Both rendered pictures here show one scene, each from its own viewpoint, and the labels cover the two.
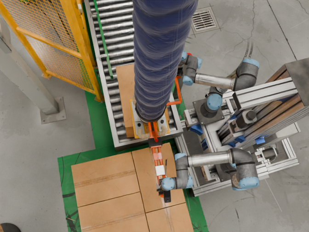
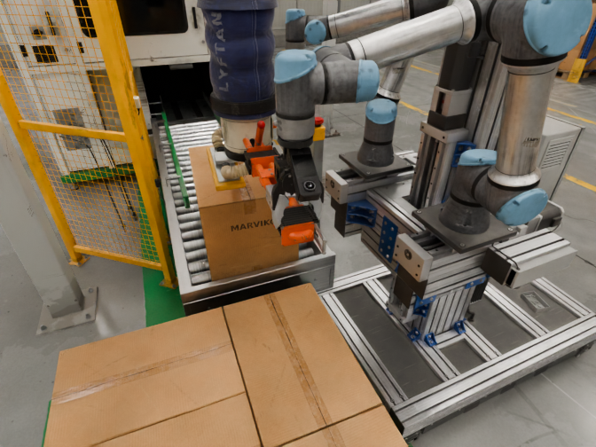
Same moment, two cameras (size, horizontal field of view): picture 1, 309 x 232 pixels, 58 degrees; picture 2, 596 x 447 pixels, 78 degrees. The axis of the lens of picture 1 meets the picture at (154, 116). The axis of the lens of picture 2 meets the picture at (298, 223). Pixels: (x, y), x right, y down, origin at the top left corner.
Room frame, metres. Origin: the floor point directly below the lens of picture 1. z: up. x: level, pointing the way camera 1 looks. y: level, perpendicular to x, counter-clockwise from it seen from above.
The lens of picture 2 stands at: (-0.55, -0.18, 1.69)
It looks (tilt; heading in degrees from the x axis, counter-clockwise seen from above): 35 degrees down; 2
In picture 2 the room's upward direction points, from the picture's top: straight up
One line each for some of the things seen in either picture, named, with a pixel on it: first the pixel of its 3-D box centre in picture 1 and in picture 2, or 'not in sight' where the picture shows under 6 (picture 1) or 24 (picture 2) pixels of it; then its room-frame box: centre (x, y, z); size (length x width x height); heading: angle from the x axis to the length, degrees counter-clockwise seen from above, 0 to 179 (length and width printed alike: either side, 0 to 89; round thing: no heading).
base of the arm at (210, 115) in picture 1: (209, 107); (376, 148); (0.88, -0.46, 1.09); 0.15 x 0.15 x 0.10
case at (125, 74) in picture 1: (141, 100); (240, 204); (0.97, 0.15, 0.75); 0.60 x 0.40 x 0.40; 20
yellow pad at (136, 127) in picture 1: (137, 117); (223, 161); (0.68, 0.13, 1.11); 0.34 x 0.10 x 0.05; 19
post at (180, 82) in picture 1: (180, 80); (314, 205); (1.37, -0.22, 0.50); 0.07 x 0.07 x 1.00; 23
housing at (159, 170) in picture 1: (159, 170); (280, 197); (0.27, -0.11, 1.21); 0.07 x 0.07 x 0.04; 19
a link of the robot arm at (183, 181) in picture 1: (183, 179); (344, 80); (0.20, -0.25, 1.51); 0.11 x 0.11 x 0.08; 15
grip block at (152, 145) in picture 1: (155, 142); (262, 160); (0.48, -0.04, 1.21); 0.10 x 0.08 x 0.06; 109
